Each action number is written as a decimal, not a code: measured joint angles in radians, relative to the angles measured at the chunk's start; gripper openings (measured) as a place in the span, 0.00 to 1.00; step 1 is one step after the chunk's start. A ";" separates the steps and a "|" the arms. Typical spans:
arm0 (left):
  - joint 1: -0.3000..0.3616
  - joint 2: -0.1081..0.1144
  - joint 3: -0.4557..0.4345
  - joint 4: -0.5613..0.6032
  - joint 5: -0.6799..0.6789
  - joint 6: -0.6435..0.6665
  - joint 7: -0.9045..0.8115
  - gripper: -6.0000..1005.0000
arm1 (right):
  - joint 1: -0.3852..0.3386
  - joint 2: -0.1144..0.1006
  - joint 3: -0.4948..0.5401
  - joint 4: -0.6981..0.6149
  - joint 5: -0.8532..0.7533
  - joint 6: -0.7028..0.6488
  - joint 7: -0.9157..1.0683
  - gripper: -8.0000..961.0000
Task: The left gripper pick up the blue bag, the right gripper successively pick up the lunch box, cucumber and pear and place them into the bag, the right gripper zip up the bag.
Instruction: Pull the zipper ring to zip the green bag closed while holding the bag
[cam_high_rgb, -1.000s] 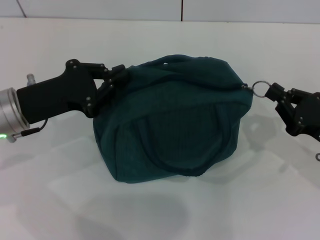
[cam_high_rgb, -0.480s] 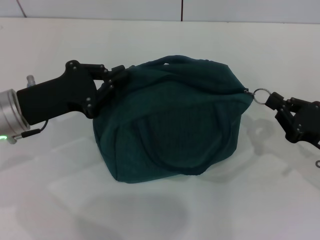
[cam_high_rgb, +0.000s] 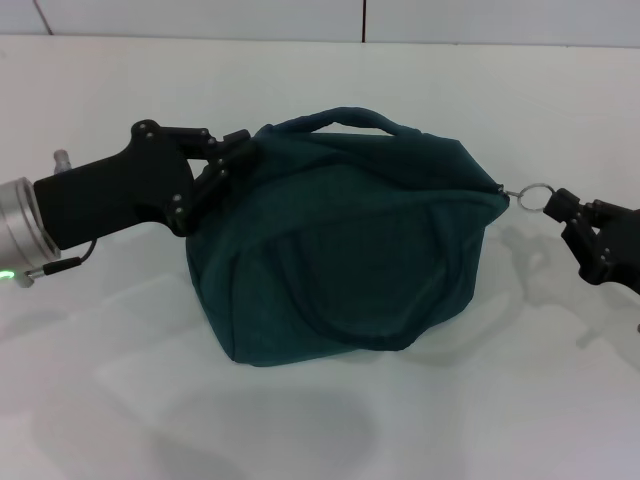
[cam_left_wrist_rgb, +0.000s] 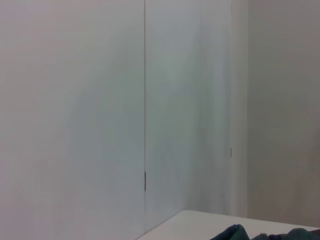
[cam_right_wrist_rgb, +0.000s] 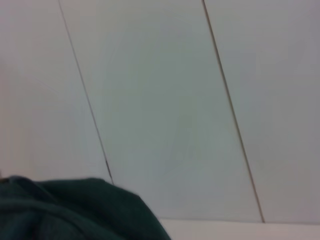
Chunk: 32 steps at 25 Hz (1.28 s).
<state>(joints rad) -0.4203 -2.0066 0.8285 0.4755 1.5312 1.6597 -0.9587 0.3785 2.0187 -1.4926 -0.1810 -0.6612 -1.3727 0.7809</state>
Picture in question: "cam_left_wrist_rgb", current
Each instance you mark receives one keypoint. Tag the dark blue insulated lunch bag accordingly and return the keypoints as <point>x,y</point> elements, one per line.
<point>235,233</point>

